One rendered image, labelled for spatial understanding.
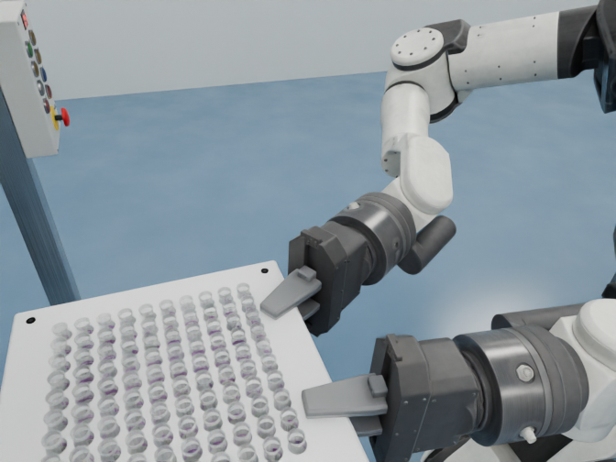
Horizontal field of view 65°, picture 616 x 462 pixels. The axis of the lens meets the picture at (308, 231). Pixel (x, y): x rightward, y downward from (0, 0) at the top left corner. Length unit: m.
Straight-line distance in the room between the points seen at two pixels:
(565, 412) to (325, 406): 0.18
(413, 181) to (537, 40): 0.29
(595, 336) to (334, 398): 0.21
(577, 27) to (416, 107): 0.22
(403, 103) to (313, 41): 3.55
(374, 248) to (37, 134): 0.78
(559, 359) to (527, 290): 1.85
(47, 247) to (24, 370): 0.81
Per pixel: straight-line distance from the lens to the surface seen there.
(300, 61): 4.26
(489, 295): 2.17
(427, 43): 0.76
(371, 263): 0.51
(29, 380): 0.45
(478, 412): 0.40
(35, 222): 1.21
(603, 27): 0.74
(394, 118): 0.70
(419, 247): 0.57
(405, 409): 0.37
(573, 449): 0.80
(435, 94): 0.78
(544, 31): 0.76
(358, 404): 0.38
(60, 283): 1.31
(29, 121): 1.10
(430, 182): 0.58
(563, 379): 0.42
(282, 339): 0.42
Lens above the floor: 1.39
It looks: 36 degrees down
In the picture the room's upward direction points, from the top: 2 degrees clockwise
